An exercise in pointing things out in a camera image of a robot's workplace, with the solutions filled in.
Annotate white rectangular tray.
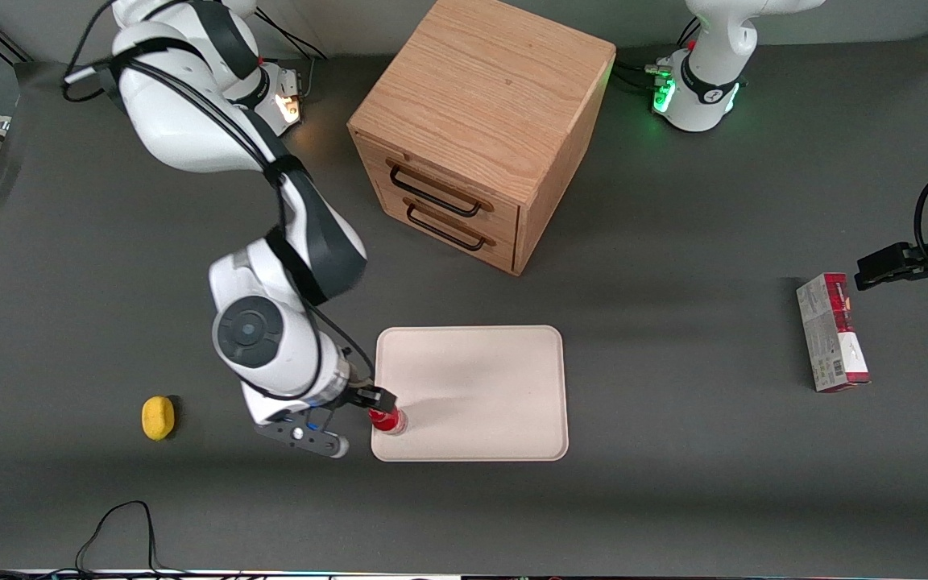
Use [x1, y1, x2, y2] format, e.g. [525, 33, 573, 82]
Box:
[371, 325, 570, 463]

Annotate red coke bottle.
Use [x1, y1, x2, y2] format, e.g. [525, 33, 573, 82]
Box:
[367, 407, 409, 437]

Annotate wooden drawer cabinet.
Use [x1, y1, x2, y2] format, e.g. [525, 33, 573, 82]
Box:
[347, 0, 617, 277]

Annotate black looped cable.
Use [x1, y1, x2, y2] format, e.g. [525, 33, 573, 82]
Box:
[74, 500, 191, 578]

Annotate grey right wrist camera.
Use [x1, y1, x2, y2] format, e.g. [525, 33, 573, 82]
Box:
[254, 411, 350, 459]

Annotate grey and red carton box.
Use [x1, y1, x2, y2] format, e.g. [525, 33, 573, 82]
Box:
[795, 272, 872, 394]

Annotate black drawer handle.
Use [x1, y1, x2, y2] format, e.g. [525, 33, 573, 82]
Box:
[404, 201, 495, 252]
[387, 160, 494, 218]

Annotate yellow lemon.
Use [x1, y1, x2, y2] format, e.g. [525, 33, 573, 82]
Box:
[141, 396, 176, 441]

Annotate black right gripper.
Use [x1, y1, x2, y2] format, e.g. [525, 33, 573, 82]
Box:
[303, 387, 398, 428]

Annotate black left base cables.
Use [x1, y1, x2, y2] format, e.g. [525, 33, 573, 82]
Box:
[612, 16, 703, 96]

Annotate black right base cables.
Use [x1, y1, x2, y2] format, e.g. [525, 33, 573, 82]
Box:
[253, 10, 329, 107]

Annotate black base cables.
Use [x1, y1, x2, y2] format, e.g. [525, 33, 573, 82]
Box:
[253, 10, 329, 107]
[612, 16, 703, 96]

